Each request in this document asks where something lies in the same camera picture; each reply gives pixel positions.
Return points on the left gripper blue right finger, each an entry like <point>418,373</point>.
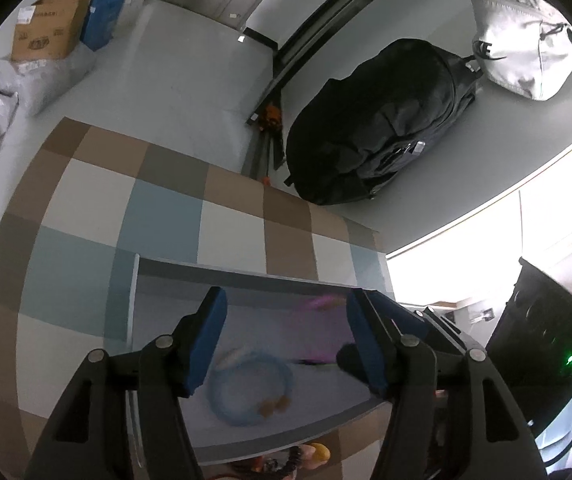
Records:
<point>403,360</point>

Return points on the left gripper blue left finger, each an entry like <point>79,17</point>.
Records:
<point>171,368</point>

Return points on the pink pig figurine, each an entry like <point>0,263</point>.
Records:
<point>314,455</point>

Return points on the grey cardboard box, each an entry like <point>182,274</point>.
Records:
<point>273,381</point>

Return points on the checkered table cloth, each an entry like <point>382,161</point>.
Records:
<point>93,200</point>

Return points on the black speaker device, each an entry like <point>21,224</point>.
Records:
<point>531,346</point>

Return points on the black backpack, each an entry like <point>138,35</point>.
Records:
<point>359,132</point>

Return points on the white plastic bags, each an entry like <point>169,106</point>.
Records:
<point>32,86</point>

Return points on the white grey bag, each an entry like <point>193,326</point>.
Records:
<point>523,46</point>

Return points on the brown cardboard box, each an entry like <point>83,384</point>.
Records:
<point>48,29</point>

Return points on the blue paper bag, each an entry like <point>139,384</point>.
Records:
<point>100,23</point>

